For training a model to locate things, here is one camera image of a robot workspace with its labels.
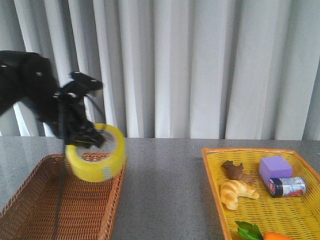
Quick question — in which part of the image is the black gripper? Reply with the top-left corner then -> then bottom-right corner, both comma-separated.
38,72 -> 105,148

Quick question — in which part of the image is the yellow tape roll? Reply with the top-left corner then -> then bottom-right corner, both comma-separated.
65,123 -> 127,183

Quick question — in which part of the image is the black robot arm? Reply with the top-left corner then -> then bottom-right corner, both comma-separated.
0,50 -> 105,149

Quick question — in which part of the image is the brown wicker basket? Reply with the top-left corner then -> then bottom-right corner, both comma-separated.
0,153 -> 126,240

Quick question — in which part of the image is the brown toy figure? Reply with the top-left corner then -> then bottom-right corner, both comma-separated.
222,160 -> 256,185

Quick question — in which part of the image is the white pleated curtain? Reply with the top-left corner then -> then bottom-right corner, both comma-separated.
0,0 -> 320,141

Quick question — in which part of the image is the toy croissant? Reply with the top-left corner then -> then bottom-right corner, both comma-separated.
220,180 -> 260,211

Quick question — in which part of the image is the purple foam cube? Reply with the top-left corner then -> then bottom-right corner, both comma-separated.
259,156 -> 293,186

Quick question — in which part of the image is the orange toy carrot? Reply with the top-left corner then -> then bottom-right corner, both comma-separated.
235,220 -> 291,240

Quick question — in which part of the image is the small blue labelled can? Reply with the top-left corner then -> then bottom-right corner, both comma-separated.
267,177 -> 307,198

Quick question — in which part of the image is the yellow woven basket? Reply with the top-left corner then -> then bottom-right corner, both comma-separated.
202,148 -> 320,240

